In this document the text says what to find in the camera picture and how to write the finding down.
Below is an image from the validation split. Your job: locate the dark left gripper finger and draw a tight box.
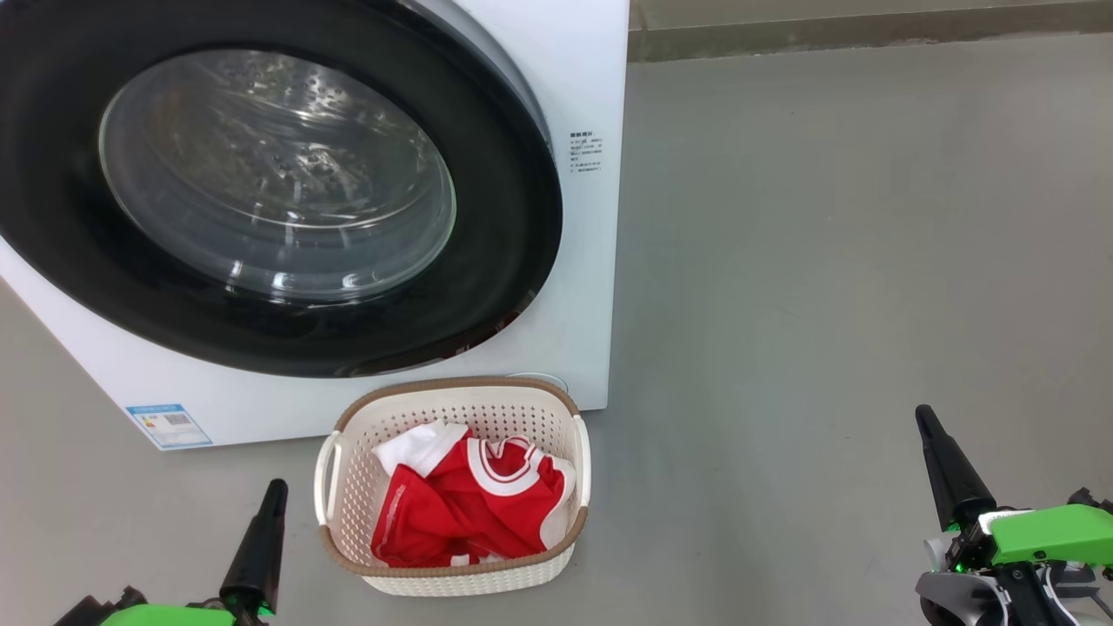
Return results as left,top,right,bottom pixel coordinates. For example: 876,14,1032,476
218,478,290,626

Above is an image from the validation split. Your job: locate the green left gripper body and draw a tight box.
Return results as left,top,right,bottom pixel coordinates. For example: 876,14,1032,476
98,603,238,626

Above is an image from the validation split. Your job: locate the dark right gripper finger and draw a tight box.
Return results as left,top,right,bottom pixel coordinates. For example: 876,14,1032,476
914,403,998,532

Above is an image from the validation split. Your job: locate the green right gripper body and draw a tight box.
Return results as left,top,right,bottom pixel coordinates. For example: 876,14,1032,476
946,503,1113,572

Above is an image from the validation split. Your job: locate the red and white garment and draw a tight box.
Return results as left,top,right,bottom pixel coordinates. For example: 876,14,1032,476
370,420,576,569

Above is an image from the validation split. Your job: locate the dark grey glass washer door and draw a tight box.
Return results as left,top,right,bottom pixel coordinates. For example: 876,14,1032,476
0,0,564,378

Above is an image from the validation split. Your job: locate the cream perforated basket brown rim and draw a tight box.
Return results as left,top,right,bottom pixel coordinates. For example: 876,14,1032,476
314,376,592,597

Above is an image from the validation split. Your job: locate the white front-load washing machine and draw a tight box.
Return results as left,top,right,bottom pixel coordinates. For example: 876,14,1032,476
0,0,630,451

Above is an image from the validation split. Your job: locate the blue energy label sticker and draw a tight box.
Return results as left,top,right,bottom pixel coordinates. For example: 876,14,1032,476
125,403,213,450

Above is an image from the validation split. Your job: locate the dark wall baseboard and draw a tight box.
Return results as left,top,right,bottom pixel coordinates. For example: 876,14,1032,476
628,7,1113,63

